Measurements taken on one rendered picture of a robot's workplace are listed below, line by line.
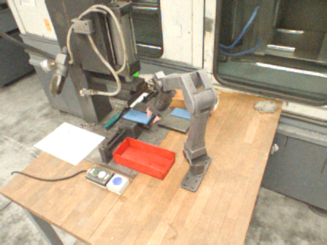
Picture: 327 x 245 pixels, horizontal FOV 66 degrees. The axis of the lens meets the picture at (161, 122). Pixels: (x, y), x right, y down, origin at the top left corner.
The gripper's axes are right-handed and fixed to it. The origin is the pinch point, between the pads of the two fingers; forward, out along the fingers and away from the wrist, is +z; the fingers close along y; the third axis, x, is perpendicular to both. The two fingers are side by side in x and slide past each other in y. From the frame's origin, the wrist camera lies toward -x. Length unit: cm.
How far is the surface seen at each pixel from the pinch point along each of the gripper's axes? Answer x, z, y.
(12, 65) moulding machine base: -117, 199, 238
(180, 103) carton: -25.2, 1.6, -5.1
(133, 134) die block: 7.2, 8.8, 2.4
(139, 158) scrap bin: 16.3, 8.9, -7.5
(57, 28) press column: 8, -17, 55
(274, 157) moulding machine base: -63, 19, -75
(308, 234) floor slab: -47, 42, -126
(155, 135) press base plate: -1.1, 8.5, -5.8
